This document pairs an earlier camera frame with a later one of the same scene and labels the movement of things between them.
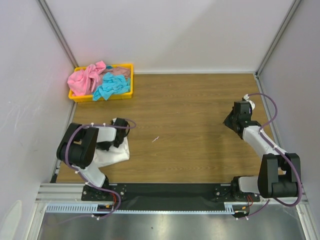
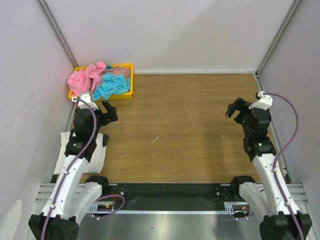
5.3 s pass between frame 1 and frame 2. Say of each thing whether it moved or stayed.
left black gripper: moved
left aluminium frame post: stayed
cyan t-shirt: stayed
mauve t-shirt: stayed
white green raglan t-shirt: moved
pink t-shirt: stayed
